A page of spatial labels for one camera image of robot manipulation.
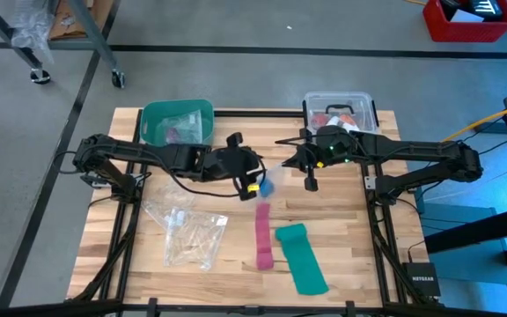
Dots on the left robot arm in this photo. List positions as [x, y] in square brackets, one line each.
[148, 154]

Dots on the crumpled plastic wrap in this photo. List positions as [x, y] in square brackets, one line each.
[29, 26]

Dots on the black network switch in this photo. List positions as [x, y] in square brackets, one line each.
[421, 279]

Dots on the red plastic crate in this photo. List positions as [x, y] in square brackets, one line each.
[456, 31]

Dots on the clear plastic storage box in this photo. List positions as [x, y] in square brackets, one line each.
[363, 103]

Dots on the black stand frame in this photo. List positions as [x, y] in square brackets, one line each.
[478, 229]

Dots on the black table frame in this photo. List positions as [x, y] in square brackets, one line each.
[258, 113]

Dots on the grey metal rack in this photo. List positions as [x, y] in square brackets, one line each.
[93, 33]

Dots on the cardboard box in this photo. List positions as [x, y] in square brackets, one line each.
[66, 22]

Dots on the black caster wheel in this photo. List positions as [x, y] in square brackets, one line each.
[118, 79]
[40, 77]

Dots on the white bandage roll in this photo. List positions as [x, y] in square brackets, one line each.
[336, 122]

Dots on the red bandage roll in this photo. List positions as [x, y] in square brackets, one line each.
[321, 119]
[348, 119]

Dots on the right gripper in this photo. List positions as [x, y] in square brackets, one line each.
[328, 152]

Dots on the teal plastic basket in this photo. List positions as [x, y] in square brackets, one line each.
[152, 114]

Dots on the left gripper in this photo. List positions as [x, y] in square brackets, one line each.
[236, 163]

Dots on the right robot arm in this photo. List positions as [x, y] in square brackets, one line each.
[412, 149]

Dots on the blue bandage roll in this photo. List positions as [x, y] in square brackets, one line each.
[267, 188]

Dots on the black striped device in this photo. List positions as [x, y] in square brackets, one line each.
[482, 9]

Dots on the black rig crossbeam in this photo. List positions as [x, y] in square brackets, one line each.
[253, 310]

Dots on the pink bandage strip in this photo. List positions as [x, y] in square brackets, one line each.
[264, 238]

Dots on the silver mounting bracket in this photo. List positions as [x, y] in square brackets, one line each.
[370, 182]
[93, 180]

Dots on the clear plastic wrapper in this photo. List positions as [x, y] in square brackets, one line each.
[276, 175]

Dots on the green bandage strip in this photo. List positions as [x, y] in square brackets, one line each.
[302, 264]

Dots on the clear plastic bag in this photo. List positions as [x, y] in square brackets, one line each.
[161, 207]
[196, 240]

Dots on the clear bag with items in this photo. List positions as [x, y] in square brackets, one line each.
[183, 127]

